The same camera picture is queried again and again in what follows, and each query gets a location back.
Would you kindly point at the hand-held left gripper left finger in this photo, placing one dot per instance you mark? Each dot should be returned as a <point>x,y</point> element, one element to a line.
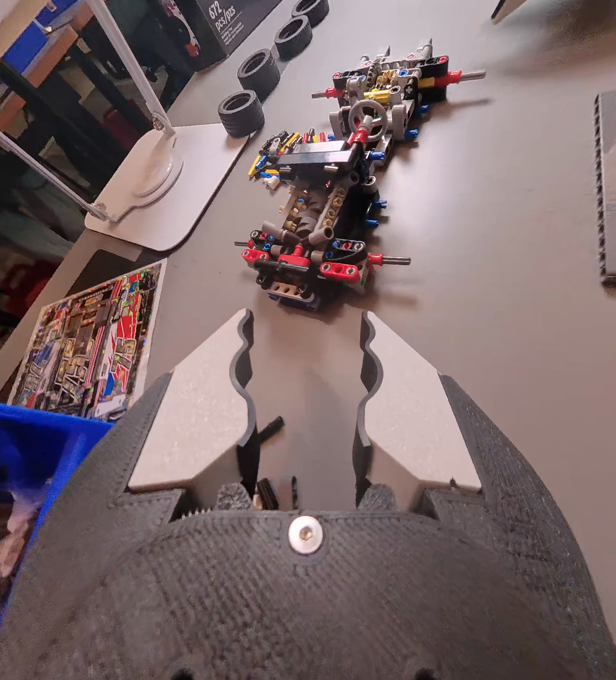
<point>196,403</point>

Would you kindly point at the black lego tyre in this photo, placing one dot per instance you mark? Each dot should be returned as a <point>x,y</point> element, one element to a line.
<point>258,69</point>
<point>293,37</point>
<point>241,114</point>
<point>310,10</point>

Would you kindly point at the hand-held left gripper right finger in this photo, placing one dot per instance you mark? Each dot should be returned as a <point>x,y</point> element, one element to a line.
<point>414,414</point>

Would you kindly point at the lego race car box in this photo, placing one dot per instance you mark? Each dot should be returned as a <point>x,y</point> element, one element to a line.
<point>217,26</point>

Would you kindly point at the blue plastic bin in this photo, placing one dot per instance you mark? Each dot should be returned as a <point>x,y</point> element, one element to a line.
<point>53,446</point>

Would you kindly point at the small blue storage bin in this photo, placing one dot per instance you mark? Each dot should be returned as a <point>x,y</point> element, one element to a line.
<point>47,26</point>

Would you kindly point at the white book stand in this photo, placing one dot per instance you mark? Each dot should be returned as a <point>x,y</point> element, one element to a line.
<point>191,175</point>

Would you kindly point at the lego car chassis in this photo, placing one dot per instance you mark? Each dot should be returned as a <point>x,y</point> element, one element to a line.
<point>313,212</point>

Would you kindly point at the long dark lego beam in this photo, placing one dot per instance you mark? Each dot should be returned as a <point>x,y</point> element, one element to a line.
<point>613,186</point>

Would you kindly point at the colourful sticker sheet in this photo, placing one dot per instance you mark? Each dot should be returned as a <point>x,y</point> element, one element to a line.
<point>90,340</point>

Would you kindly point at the pile of small lego pins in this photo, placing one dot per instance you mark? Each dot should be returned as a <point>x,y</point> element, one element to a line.
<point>265,159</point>

